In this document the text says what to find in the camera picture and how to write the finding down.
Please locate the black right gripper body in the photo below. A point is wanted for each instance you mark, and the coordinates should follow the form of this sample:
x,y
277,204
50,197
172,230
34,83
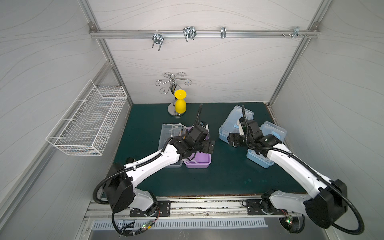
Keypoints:
x,y
234,139

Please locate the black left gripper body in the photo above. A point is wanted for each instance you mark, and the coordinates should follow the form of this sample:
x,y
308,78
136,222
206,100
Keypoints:
x,y
208,146

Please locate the small blue toolbox clear lid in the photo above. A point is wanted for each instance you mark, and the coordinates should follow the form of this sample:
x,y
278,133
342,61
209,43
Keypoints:
x,y
230,124

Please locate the large blue toolbox clear lid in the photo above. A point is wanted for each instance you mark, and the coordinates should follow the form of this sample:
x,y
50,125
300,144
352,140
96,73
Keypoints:
x,y
267,128

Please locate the purple toolbox clear lid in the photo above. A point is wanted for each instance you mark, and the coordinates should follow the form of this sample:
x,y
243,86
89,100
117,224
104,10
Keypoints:
x,y
196,160

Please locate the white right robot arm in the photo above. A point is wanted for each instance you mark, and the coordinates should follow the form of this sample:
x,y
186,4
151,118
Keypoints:
x,y
325,200

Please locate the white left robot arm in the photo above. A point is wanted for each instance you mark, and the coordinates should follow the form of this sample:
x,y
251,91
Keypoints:
x,y
120,190

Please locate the silver hook stand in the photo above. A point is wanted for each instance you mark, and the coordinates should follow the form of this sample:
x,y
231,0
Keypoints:
x,y
172,84

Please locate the yellow plastic goblet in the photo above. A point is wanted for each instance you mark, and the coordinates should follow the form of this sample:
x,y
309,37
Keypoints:
x,y
180,104

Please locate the metal double hook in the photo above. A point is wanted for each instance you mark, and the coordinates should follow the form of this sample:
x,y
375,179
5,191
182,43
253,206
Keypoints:
x,y
189,33

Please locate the small metal hook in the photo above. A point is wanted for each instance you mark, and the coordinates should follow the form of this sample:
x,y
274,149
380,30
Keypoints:
x,y
223,32

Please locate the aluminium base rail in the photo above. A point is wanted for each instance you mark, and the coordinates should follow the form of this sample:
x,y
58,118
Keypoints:
x,y
200,207

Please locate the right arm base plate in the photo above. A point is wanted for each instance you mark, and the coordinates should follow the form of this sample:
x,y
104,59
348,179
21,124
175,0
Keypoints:
x,y
261,207

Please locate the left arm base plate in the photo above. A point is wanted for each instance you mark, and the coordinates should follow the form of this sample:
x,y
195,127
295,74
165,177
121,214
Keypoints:
x,y
159,208

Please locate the white wire basket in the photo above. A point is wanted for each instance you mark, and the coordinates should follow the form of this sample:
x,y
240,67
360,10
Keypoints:
x,y
85,128

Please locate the metal bracket hook right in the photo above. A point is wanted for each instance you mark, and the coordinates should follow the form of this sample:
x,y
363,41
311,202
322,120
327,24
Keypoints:
x,y
296,34

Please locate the aluminium cross rail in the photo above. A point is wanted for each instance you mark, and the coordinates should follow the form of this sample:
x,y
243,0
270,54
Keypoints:
x,y
201,34

